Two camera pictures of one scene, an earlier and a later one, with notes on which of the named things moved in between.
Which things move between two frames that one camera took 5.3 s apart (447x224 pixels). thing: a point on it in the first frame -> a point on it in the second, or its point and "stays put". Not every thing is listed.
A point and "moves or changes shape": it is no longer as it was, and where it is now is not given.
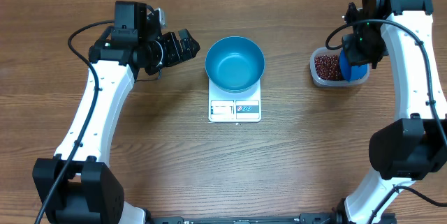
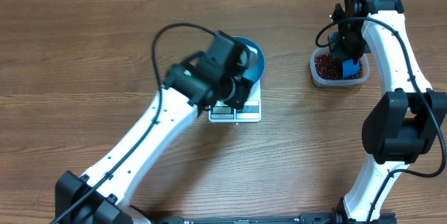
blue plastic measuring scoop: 349,72 moves or changes shape
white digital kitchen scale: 241,107 stays put
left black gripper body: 167,52 -> 240,94
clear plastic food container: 318,81 stays put
